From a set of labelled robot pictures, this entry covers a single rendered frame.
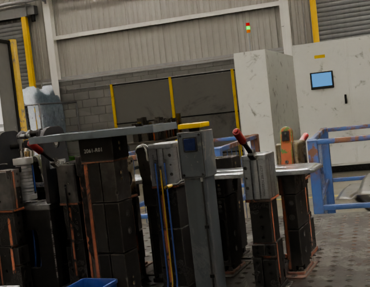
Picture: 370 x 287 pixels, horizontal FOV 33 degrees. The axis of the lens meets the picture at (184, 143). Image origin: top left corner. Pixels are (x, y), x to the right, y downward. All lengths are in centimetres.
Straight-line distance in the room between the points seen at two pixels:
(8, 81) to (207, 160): 434
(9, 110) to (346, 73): 559
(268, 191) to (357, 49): 816
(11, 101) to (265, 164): 430
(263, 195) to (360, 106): 812
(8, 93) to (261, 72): 506
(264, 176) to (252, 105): 824
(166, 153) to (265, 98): 812
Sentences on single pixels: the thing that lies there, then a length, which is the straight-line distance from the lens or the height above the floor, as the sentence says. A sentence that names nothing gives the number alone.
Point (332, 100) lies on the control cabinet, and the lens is 970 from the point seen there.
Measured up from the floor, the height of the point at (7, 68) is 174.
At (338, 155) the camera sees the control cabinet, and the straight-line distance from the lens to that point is 974.
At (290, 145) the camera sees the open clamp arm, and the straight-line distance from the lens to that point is 192.
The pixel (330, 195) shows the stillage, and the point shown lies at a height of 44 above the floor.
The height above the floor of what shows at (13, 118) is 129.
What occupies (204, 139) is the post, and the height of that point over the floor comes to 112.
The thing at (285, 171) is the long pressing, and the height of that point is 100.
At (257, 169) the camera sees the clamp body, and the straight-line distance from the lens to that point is 161.
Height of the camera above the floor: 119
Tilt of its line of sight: 3 degrees down
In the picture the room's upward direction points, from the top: 6 degrees counter-clockwise
